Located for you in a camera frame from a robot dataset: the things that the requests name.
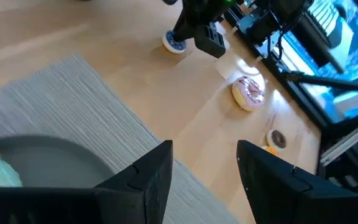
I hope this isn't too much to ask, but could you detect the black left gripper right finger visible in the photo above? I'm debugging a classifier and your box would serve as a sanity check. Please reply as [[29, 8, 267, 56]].
[[236, 139, 358, 224]]

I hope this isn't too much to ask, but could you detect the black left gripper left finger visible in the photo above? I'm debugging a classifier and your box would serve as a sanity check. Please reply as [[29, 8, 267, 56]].
[[0, 139, 174, 224]]

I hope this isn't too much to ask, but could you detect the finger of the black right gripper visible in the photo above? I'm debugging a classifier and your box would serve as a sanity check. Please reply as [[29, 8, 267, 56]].
[[193, 23, 227, 59], [173, 6, 198, 43]]

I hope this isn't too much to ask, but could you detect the small purple donut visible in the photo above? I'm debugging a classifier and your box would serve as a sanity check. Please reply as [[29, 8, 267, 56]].
[[162, 30, 188, 55]]

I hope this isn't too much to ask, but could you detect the small orange donut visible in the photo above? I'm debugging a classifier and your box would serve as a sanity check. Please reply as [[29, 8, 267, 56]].
[[261, 145, 281, 157]]

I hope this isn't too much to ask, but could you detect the small chocolate donut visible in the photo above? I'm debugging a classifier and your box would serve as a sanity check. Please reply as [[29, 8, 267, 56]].
[[265, 129, 288, 150]]

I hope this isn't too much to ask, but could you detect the large pink donut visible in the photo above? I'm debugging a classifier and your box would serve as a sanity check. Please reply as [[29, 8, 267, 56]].
[[231, 75, 265, 113]]

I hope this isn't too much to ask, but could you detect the large mint green donut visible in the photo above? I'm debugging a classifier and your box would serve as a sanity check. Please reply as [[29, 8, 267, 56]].
[[0, 152, 23, 188]]

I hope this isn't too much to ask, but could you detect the dark grey round plate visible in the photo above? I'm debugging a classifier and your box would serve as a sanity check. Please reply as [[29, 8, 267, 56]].
[[0, 134, 115, 189]]

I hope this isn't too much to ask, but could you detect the grey woven placemat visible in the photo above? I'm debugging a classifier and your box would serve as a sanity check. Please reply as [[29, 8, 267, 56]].
[[0, 53, 241, 224]]

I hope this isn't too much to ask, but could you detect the silver metal bracket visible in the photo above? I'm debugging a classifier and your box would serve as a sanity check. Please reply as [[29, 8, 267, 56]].
[[319, 123, 358, 166]]

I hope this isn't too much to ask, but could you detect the black aluminium table frame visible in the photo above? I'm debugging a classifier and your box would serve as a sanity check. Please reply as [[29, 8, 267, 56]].
[[222, 6, 358, 194]]

